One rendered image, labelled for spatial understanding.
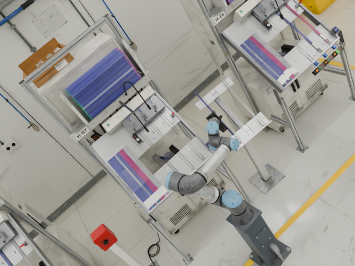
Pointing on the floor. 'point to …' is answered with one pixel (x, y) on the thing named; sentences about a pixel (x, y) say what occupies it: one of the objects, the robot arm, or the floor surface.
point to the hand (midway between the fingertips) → (217, 117)
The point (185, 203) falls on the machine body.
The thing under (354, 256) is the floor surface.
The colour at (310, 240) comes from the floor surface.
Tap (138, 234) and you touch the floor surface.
